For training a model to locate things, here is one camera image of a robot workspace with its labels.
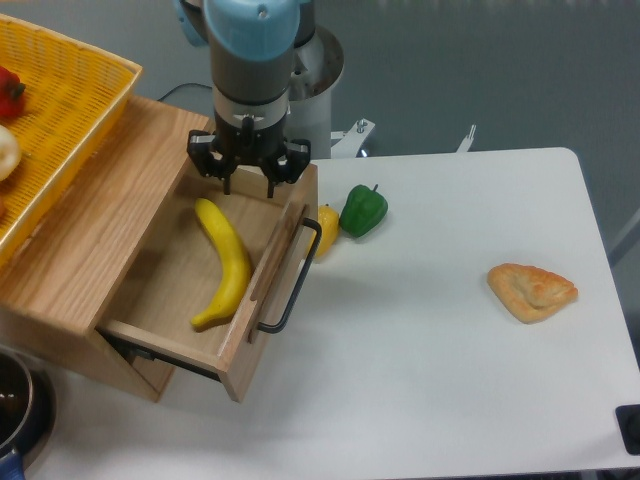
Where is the open wooden top drawer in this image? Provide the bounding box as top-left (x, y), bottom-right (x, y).
top-left (99, 165), bottom-right (318, 402)

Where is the white round vegetable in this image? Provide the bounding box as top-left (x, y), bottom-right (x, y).
top-left (0, 126), bottom-right (22, 181)

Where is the black metal drawer handle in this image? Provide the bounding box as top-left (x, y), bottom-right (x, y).
top-left (256, 217), bottom-right (323, 335)

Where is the dark metal pot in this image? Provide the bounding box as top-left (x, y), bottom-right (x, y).
top-left (1, 348), bottom-right (57, 479)

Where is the green bell pepper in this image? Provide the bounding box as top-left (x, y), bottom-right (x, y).
top-left (339, 184), bottom-right (389, 238)

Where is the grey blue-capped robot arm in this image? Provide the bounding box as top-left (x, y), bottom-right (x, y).
top-left (174, 1), bottom-right (311, 196)

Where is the yellow plastic basket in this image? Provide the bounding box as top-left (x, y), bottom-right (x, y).
top-left (1, 15), bottom-right (142, 262)

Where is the red bell pepper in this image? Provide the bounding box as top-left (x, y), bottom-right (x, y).
top-left (0, 67), bottom-right (26, 118)

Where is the yellow banana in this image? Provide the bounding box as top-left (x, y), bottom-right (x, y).
top-left (191, 198), bottom-right (252, 331)

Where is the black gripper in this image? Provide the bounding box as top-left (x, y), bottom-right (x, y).
top-left (186, 114), bottom-right (311, 198)

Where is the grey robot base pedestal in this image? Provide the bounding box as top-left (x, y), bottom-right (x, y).
top-left (285, 25), bottom-right (344, 160)

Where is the black cable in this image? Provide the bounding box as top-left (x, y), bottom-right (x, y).
top-left (157, 82), bottom-right (215, 102)

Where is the white metal table bracket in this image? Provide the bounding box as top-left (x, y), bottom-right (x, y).
top-left (311, 118), bottom-right (376, 160)

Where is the triangular baked pastry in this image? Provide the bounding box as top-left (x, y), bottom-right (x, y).
top-left (486, 263), bottom-right (579, 324)

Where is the wooden drawer cabinet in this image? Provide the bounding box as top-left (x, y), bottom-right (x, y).
top-left (1, 97), bottom-right (211, 401)

